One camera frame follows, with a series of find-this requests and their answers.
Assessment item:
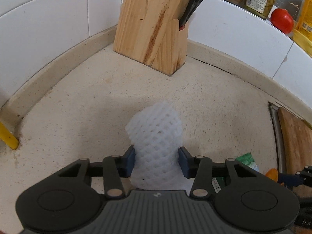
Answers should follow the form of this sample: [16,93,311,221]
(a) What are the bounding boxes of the yellow gas pipe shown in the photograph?
[0,123,19,150]

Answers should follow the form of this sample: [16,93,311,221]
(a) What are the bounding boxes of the wooden knife block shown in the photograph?
[113,0,190,75]

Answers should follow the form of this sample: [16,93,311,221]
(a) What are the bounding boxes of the red tomato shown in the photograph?
[270,9,294,34]

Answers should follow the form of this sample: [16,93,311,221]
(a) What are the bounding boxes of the orange peel piece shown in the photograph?
[265,168,279,182]

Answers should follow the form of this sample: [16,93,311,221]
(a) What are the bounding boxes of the black kitchen scissors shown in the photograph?
[178,0,215,31]

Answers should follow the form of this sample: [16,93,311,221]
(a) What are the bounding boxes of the wooden cutting board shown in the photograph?
[278,107,312,174]

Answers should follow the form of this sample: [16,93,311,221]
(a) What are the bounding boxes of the green milk carton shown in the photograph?
[211,152,260,194]

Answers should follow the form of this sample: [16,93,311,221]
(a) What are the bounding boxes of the yellow dish soap bottle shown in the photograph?
[293,0,312,57]

